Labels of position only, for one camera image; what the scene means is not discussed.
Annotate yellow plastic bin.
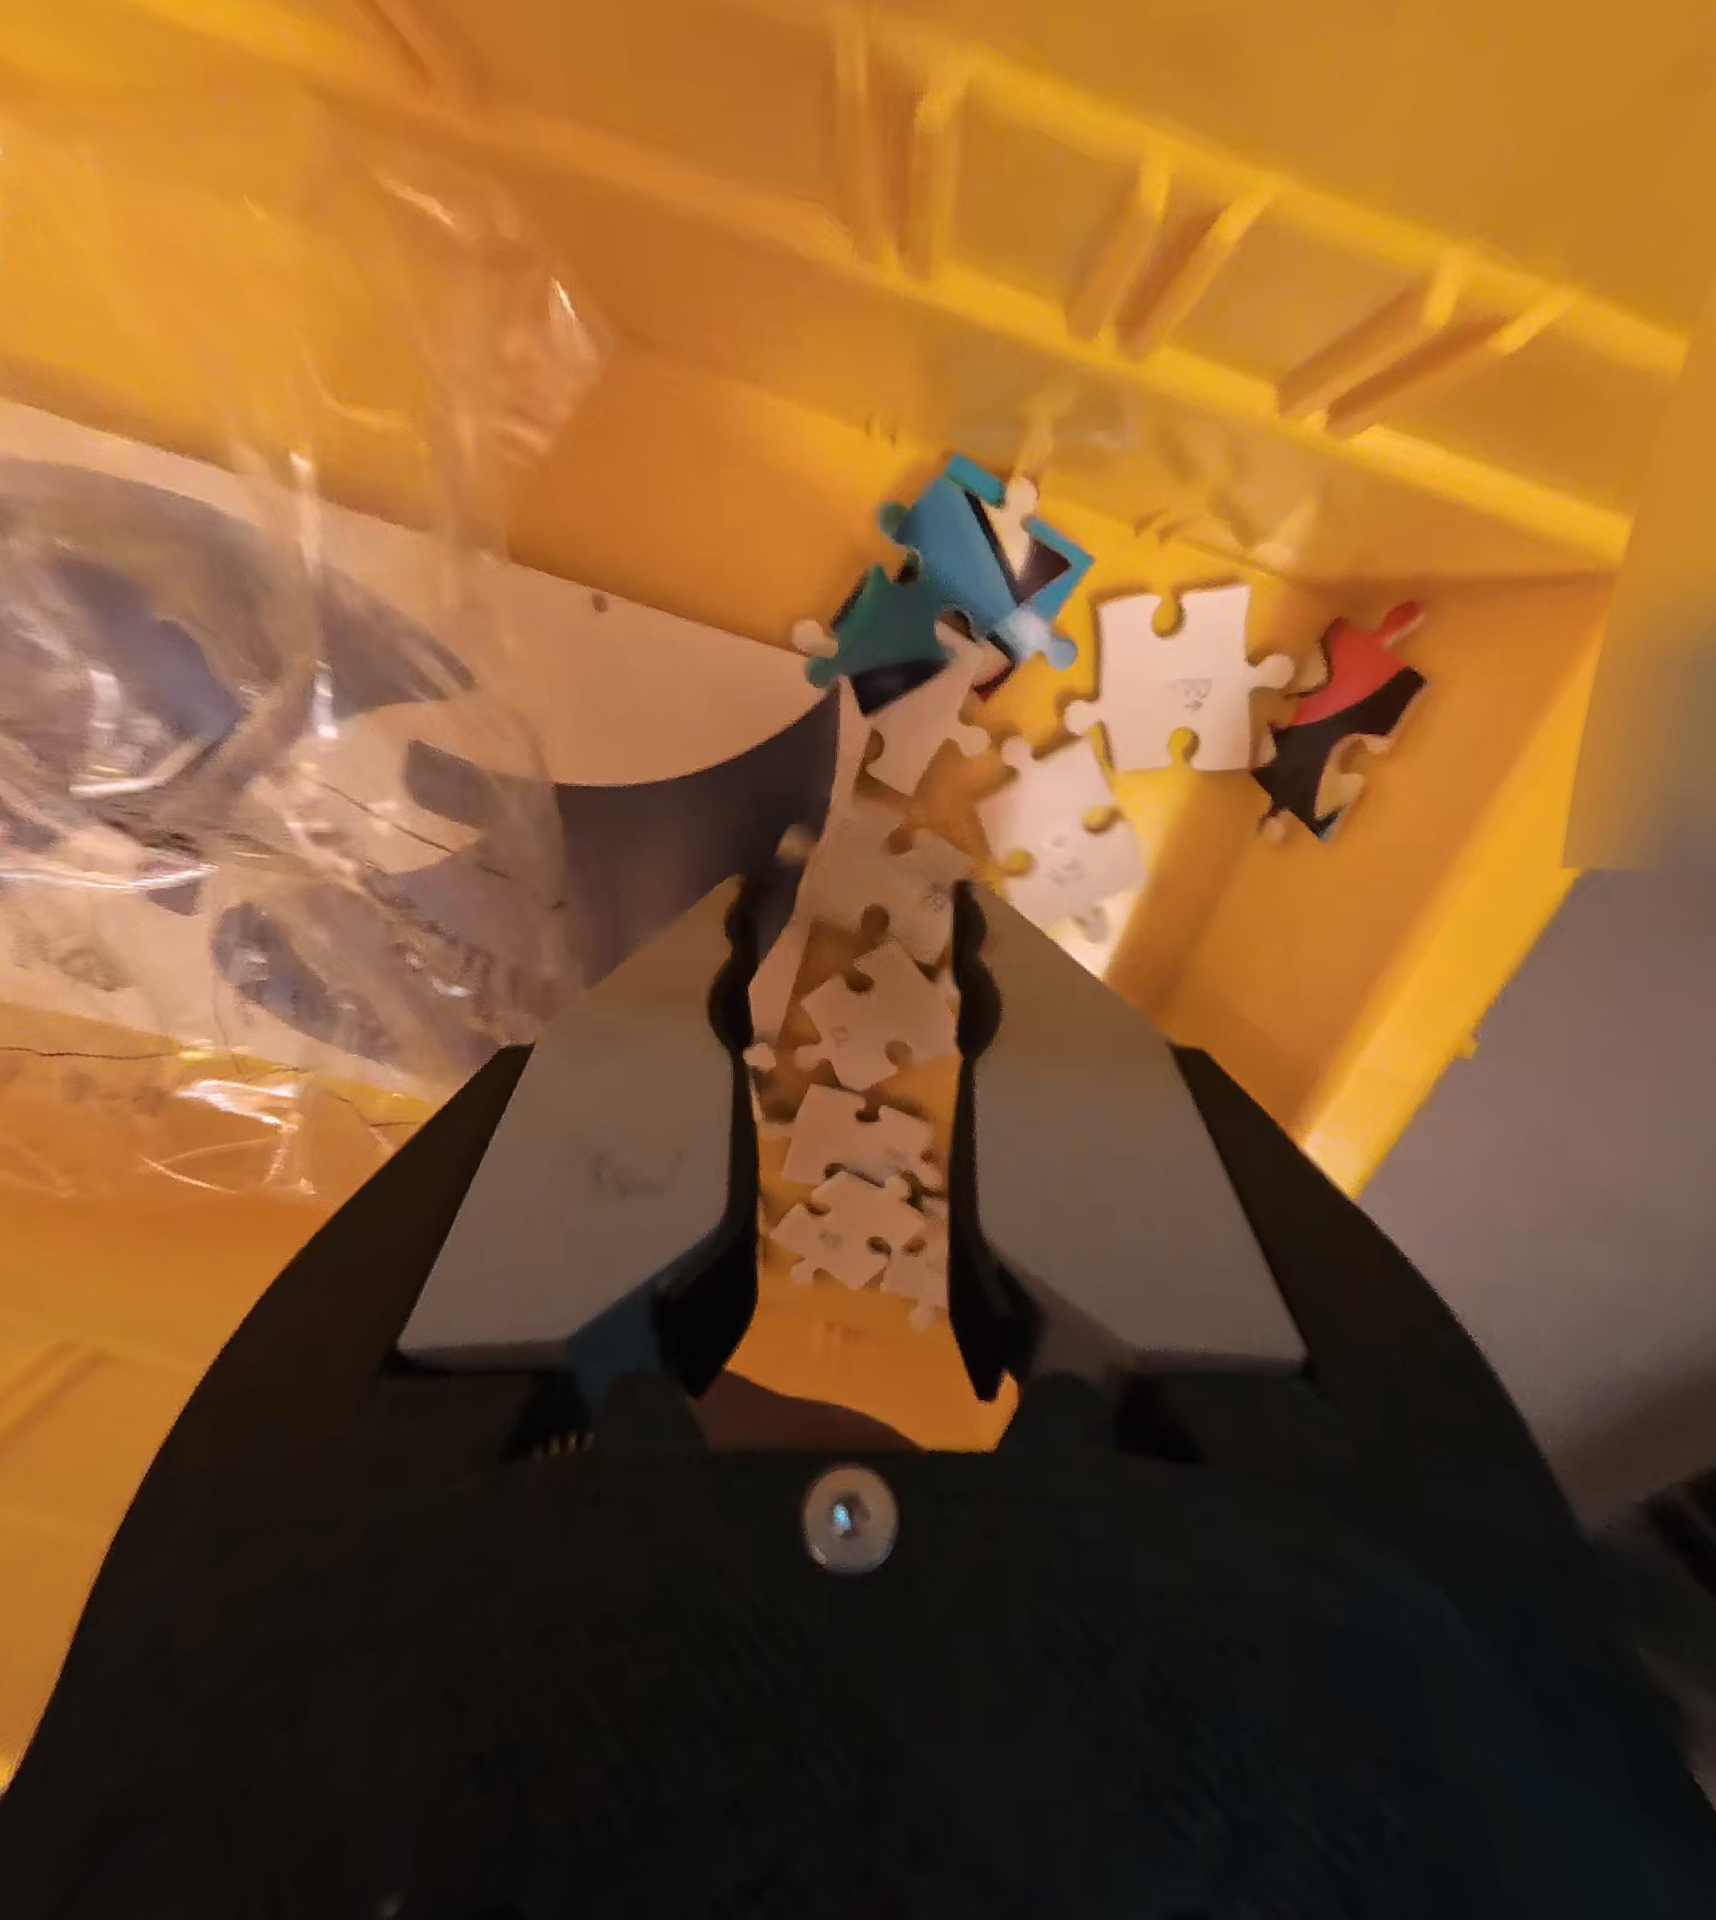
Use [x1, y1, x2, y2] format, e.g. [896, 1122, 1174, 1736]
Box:
[0, 0, 1701, 1787]

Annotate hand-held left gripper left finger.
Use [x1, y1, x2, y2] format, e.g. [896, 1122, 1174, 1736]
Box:
[392, 875, 769, 1405]

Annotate clear plastic bag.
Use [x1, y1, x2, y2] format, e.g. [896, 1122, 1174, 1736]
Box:
[0, 90, 620, 1203]

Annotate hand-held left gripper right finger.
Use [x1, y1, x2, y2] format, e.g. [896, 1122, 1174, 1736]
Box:
[949, 875, 1313, 1405]

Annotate pile of puzzle pieces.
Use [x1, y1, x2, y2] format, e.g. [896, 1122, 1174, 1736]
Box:
[745, 453, 1430, 1329]

